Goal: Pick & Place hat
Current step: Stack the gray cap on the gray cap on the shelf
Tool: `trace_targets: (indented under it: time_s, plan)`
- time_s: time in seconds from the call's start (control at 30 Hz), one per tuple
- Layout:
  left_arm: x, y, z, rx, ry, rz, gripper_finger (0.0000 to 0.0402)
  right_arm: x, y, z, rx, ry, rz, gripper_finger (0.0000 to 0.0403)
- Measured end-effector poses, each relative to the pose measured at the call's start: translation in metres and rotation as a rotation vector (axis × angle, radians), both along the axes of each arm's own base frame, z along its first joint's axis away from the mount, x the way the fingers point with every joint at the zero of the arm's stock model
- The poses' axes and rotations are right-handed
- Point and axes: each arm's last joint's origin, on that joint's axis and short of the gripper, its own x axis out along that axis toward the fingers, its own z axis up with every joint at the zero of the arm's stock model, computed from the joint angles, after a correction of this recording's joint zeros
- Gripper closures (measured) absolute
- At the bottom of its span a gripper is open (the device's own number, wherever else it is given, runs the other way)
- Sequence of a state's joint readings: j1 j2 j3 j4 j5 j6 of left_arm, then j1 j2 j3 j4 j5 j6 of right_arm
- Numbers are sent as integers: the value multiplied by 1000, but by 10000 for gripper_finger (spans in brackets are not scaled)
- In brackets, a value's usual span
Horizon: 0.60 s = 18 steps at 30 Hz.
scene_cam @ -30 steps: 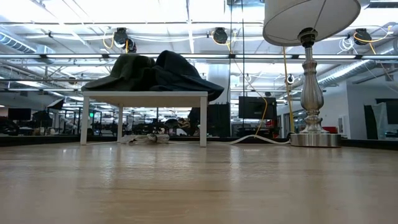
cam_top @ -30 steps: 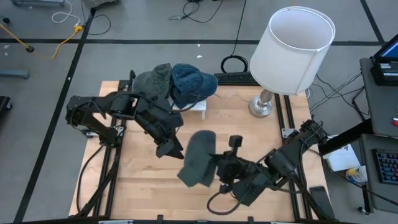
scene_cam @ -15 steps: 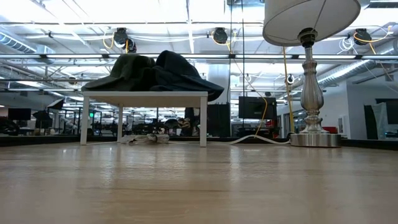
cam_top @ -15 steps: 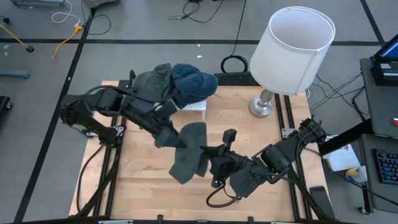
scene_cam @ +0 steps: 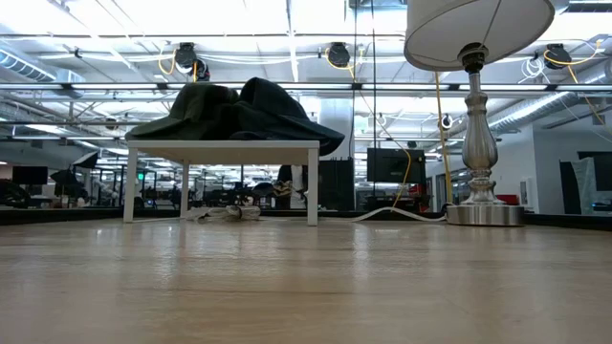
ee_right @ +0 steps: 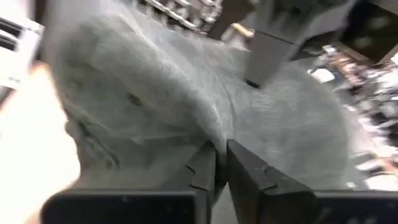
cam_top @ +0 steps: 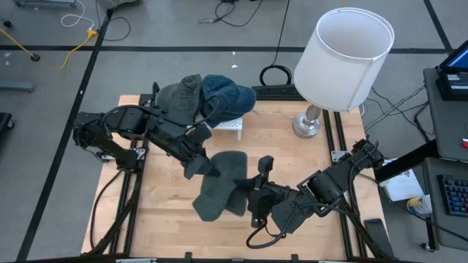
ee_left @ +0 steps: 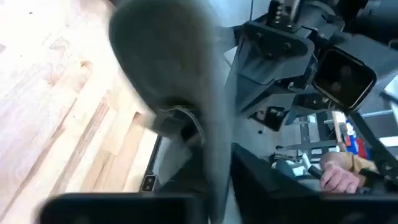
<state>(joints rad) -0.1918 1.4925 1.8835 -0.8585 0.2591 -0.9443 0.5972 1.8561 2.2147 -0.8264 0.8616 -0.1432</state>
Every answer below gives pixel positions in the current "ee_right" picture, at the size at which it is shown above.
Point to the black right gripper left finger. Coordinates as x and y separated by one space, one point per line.
140 205

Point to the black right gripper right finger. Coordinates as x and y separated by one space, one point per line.
280 202

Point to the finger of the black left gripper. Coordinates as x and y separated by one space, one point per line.
267 59

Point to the green denim baseball cap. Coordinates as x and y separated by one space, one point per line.
155 93

